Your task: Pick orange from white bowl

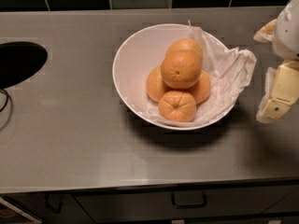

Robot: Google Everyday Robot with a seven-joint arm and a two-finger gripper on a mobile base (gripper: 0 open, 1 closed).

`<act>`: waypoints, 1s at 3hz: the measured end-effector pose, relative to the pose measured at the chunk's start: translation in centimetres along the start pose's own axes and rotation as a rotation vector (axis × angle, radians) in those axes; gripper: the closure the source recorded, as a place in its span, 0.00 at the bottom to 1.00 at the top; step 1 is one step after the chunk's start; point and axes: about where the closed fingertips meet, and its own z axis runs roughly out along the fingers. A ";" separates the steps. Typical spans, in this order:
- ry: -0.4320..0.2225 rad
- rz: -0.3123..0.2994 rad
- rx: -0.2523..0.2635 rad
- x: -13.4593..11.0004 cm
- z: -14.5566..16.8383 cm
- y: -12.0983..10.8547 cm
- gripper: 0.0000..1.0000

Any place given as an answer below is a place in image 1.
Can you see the black left cabinet handle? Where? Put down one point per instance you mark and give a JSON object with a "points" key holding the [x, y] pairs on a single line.
{"points": [[54, 203]]}

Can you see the white plastic bag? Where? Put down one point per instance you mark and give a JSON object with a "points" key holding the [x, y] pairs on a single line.
{"points": [[230, 70]]}

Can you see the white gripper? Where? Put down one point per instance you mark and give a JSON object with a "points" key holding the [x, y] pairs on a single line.
{"points": [[287, 32]]}

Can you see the black drawer handle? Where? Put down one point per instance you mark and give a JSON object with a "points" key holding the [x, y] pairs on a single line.
{"points": [[188, 199]]}

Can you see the orange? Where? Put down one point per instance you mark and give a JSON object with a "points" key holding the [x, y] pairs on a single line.
{"points": [[155, 86], [181, 69], [186, 44], [201, 90], [177, 106]]}

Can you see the dark left cabinet door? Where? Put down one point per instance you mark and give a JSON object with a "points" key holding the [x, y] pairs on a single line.
{"points": [[71, 213]]}

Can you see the white ceramic bowl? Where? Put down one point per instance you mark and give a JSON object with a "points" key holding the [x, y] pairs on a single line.
{"points": [[145, 49]]}

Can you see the black round object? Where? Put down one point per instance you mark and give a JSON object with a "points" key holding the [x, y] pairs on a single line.
{"points": [[19, 61]]}

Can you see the dark drawer front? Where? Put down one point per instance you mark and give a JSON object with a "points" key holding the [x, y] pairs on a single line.
{"points": [[104, 208]]}

